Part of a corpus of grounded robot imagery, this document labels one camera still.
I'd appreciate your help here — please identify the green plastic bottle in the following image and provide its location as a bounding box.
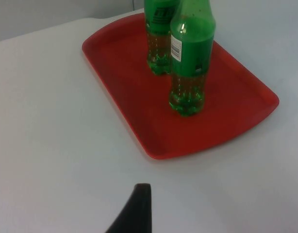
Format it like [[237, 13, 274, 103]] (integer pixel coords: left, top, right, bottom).
[[143, 0, 182, 76], [168, 0, 217, 118]]

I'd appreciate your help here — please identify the red tray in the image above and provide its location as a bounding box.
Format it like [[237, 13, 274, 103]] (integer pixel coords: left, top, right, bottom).
[[81, 12, 280, 161]]

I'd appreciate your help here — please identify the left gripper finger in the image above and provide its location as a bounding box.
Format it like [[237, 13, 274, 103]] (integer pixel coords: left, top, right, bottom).
[[105, 183, 152, 233]]

